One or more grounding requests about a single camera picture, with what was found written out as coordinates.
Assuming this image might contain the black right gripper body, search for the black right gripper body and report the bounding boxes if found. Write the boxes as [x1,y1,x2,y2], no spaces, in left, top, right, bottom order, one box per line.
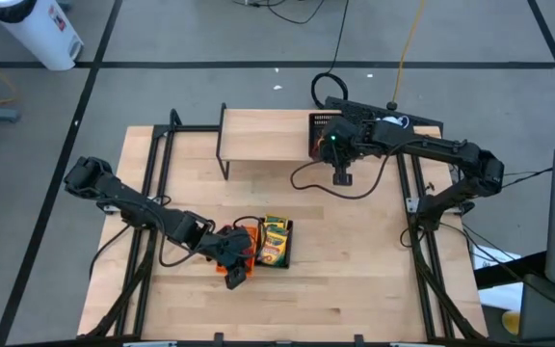
[317,115,363,187]

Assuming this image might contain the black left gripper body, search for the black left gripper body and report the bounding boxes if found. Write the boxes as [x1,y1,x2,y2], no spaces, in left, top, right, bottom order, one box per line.
[207,225,255,291]

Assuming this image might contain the orange plastic basket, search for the orange plastic basket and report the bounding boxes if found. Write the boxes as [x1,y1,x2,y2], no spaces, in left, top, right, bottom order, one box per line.
[215,224,260,279]

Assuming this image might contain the black plastic basket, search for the black plastic basket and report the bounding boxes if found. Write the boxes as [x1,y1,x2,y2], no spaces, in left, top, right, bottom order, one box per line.
[307,112,342,161]
[255,216,295,270]

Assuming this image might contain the black mesh panel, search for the black mesh panel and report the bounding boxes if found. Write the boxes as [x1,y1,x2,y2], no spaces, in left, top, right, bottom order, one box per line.
[324,95,445,134]

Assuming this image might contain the wooden shelf riser black legs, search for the wooden shelf riser black legs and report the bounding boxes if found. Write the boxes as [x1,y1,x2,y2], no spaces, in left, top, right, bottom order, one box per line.
[215,102,349,182]

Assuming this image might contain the white paper sheet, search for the white paper sheet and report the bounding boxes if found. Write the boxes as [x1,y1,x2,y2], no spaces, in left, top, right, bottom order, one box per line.
[471,244,525,313]

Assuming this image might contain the small yellow object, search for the small yellow object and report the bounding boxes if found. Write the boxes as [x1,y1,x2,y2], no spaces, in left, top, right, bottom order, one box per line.
[501,310,522,336]

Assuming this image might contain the dark grey box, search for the dark grey box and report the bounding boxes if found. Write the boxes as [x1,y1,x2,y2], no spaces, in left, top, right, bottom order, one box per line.
[517,273,555,344]

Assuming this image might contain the white cylindrical bin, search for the white cylindrical bin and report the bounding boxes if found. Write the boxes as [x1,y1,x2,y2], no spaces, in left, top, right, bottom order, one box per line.
[0,0,85,72]

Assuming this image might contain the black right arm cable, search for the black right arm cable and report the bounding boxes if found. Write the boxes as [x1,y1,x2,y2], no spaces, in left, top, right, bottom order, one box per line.
[290,139,423,200]

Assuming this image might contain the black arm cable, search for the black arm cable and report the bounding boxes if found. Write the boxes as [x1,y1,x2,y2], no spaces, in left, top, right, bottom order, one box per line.
[290,139,423,200]
[158,214,265,269]

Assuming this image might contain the black coiled floor cable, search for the black coiled floor cable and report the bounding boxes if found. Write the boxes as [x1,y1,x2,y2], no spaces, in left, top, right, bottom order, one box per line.
[309,0,351,111]

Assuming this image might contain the yellow hanging cable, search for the yellow hanging cable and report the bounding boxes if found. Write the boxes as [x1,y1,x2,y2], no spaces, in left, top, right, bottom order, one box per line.
[385,0,427,112]

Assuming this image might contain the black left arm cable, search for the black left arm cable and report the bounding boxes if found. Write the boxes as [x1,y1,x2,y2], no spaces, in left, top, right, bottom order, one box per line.
[158,214,265,269]

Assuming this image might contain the thin black floor cable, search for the thin black floor cable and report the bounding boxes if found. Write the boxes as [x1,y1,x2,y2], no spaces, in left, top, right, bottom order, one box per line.
[231,0,327,26]

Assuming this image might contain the black metal table frame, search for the black metal table frame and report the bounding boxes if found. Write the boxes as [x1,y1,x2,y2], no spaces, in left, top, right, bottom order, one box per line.
[84,108,489,347]

